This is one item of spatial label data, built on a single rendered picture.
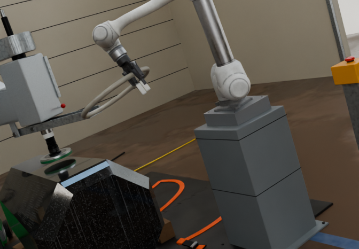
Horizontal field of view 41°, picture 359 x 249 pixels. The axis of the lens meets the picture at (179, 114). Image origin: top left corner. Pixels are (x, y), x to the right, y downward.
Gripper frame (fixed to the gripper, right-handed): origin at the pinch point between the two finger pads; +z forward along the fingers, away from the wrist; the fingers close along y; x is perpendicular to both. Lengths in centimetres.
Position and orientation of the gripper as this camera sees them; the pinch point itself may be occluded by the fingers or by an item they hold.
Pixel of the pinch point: (143, 87)
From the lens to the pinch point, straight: 267.1
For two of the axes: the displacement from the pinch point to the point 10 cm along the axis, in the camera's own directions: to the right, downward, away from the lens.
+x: -6.1, 4.3, -6.6
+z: 6.0, 8.0, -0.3
